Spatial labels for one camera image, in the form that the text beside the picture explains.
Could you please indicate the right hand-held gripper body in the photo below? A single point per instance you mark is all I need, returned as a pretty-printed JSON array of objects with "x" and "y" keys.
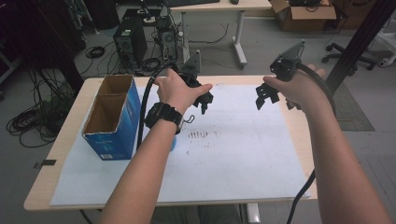
[{"x": 285, "y": 67}]

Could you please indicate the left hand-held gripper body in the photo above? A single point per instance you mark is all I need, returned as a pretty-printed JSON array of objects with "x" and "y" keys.
[{"x": 191, "y": 70}]

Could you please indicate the person's left hand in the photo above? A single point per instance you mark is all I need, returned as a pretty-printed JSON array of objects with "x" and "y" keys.
[{"x": 174, "y": 90}]

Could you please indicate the person's right hand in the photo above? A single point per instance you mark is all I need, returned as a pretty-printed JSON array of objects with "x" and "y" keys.
[{"x": 300, "y": 90}]

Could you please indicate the open computer case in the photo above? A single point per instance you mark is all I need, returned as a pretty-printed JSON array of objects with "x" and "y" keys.
[{"x": 167, "y": 40}]

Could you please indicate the black wristwatch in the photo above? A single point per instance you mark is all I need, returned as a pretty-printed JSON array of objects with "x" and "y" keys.
[{"x": 162, "y": 115}]

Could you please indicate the small blue object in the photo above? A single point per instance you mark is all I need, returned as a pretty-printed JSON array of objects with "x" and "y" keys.
[{"x": 173, "y": 143}]

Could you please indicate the brown cardboard box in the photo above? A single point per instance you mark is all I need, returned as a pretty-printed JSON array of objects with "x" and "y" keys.
[{"x": 303, "y": 20}]

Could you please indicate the white desk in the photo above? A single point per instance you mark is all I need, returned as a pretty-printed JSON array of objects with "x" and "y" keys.
[{"x": 239, "y": 37}]

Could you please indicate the white paper sheet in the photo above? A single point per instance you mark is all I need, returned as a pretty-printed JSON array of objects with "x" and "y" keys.
[{"x": 236, "y": 155}]

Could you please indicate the black office chair base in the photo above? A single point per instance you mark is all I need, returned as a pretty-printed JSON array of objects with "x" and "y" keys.
[{"x": 348, "y": 56}]

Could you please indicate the white tape roll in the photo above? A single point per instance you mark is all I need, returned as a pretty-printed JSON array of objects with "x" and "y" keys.
[{"x": 149, "y": 19}]

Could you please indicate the black computer tower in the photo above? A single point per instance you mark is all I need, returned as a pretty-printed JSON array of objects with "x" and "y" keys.
[{"x": 129, "y": 43}]

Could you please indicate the black keyboard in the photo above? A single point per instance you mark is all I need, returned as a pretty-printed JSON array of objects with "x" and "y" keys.
[{"x": 190, "y": 2}]

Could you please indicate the dark floor mat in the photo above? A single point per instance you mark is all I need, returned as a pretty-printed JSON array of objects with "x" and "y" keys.
[{"x": 351, "y": 115}]

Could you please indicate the black computer mouse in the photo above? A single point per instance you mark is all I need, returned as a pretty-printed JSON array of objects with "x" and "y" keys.
[{"x": 234, "y": 1}]

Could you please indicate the blue cardboard box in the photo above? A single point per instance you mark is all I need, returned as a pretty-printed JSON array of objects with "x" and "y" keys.
[{"x": 123, "y": 130}]

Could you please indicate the white stand base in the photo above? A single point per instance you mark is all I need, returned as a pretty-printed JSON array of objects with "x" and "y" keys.
[{"x": 387, "y": 53}]

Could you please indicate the white table leg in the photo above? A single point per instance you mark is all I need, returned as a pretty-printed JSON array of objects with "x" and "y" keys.
[{"x": 252, "y": 214}]

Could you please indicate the dark curtain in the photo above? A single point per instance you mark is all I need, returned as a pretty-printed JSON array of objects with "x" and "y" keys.
[{"x": 37, "y": 37}]

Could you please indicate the black tape piece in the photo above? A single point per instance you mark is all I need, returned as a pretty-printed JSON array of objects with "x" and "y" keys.
[{"x": 49, "y": 162}]

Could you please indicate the black metal post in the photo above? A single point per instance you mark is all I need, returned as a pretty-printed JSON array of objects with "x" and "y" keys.
[{"x": 358, "y": 45}]

